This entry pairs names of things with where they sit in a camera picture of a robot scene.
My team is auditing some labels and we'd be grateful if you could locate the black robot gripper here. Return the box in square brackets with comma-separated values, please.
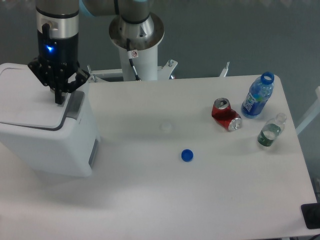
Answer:
[27, 30, 90, 105]

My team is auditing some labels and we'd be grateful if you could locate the white trash can lid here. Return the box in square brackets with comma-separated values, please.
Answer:
[0, 63, 71, 130]

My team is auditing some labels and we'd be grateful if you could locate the white trash can body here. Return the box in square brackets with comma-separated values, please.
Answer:
[0, 86, 101, 177]

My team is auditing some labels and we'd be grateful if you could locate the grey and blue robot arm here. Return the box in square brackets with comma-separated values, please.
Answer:
[28, 0, 165, 105]

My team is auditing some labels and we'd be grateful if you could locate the white bottle cap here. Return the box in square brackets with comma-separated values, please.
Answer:
[160, 121, 173, 132]

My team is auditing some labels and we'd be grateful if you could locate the blue bottle cap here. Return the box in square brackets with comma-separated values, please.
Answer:
[181, 149, 194, 163]

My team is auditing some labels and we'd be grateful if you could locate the crushed red soda can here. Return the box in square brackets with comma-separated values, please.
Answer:
[211, 97, 242, 132]

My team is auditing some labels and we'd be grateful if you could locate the blue plastic drink bottle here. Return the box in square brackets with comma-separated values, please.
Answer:
[241, 71, 275, 119]

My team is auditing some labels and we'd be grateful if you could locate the clear bottle with green label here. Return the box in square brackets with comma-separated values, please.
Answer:
[257, 112, 287, 147]

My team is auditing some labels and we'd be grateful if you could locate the black device at table edge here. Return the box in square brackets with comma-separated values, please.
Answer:
[300, 203, 320, 230]

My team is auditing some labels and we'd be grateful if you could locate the black cable on pedestal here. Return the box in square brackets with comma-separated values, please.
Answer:
[126, 37, 142, 82]

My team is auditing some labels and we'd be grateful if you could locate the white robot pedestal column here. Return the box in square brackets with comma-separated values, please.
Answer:
[118, 46, 158, 82]

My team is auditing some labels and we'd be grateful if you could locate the white metal base frame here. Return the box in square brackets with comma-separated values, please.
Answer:
[86, 58, 231, 83]

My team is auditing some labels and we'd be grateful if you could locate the white post at right edge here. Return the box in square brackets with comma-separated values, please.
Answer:
[295, 86, 320, 136]

